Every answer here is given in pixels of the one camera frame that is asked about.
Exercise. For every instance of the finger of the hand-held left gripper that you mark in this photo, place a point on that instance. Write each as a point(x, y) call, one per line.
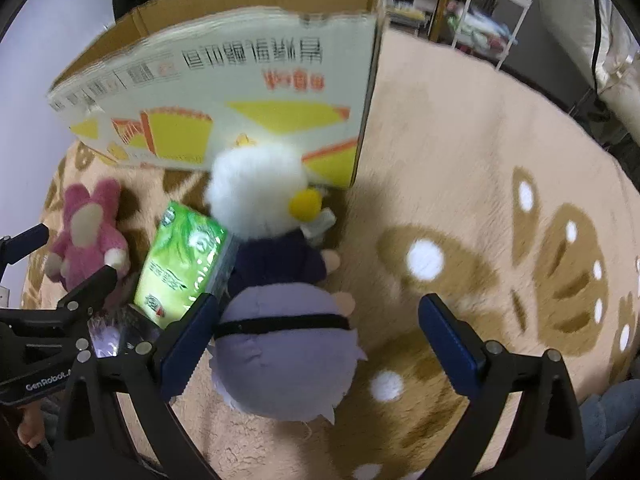
point(89, 291)
point(27, 246)

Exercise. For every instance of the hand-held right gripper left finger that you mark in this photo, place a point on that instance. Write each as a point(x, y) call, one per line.
point(189, 347)

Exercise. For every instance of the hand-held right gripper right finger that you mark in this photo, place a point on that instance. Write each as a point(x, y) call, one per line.
point(450, 345)

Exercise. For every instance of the shiny dark plastic packet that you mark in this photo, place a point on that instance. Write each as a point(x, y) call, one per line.
point(122, 332)

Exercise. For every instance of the lavender-haired plush doll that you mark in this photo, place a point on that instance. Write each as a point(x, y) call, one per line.
point(287, 355)

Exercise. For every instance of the white fluffy plush duck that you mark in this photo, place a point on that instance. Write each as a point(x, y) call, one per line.
point(257, 190)

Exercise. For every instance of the printed cardboard box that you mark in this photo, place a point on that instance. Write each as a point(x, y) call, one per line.
point(225, 80)

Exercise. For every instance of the person's left hand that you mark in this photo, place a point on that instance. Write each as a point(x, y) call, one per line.
point(31, 425)

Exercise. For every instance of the pink plush bear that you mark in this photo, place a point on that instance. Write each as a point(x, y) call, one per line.
point(87, 230)

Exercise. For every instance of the green tissue pack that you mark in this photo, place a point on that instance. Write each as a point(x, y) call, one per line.
point(185, 265)

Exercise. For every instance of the beige paw-print rug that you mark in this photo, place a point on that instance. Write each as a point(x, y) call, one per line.
point(475, 200)

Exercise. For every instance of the person's blue jeans leg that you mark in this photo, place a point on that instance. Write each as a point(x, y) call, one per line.
point(607, 425)

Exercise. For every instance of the white metal rack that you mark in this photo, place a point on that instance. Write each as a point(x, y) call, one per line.
point(492, 15)

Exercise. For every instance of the white bedding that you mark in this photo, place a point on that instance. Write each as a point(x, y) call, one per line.
point(595, 35)

